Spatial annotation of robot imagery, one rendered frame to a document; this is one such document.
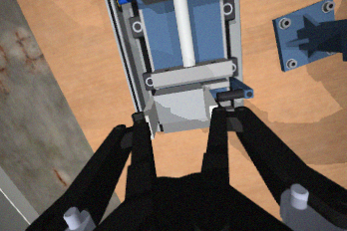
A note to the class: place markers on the grey metal block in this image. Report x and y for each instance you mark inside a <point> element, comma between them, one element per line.
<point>180,103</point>

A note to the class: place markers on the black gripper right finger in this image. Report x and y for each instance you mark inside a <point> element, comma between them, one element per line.
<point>308,200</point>

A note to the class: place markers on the grey flat bar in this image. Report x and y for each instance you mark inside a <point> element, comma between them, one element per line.
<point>215,84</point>
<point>225,103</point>

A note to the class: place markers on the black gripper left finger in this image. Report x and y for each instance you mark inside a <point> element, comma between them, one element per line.
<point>83,205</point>

